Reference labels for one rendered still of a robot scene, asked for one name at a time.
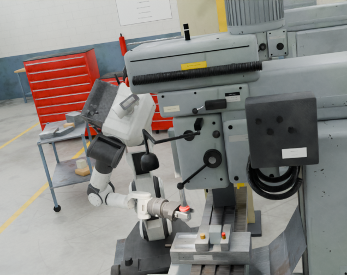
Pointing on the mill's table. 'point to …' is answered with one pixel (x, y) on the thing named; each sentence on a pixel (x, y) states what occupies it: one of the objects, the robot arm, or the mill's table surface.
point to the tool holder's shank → (183, 198)
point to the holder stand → (224, 196)
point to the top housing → (192, 60)
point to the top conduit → (197, 72)
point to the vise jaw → (203, 245)
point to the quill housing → (220, 177)
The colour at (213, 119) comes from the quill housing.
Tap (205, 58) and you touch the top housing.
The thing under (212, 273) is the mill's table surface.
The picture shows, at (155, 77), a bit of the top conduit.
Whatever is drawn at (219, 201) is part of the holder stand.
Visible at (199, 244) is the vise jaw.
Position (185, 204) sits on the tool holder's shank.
